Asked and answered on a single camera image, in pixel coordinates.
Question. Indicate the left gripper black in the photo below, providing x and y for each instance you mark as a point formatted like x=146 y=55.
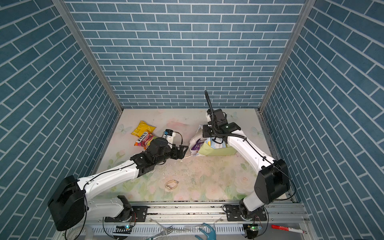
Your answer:
x=181 y=154

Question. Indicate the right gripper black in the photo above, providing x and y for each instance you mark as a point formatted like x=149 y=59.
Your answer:
x=206 y=133

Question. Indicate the floral paper gift bag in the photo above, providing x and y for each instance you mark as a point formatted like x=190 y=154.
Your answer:
x=211 y=147

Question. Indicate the pink colourful candy packet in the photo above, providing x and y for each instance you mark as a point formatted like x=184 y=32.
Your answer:
x=145 y=139

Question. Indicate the yellow snack packet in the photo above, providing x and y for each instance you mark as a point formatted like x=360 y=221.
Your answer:
x=141 y=128

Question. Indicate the purple snack packet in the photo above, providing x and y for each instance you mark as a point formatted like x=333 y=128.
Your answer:
x=196 y=147

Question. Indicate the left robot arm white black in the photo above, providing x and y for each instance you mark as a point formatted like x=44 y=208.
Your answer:
x=71 y=201

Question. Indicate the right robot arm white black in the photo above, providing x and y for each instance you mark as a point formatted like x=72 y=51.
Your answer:
x=272 y=176

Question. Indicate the beige rubber band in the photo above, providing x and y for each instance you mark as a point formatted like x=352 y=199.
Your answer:
x=171 y=185

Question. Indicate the metal fork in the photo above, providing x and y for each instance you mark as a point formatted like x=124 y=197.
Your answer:
x=164 y=233

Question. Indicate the teal plastic tool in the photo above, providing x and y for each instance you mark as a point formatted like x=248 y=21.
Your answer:
x=208 y=231

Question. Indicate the red white marker pen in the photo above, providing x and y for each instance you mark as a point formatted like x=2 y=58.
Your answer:
x=288 y=229

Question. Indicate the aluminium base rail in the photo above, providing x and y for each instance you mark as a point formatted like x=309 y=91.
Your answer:
x=194 y=212

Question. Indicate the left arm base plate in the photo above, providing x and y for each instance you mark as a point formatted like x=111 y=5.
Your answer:
x=133 y=214

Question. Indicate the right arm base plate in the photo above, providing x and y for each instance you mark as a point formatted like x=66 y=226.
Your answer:
x=236 y=213

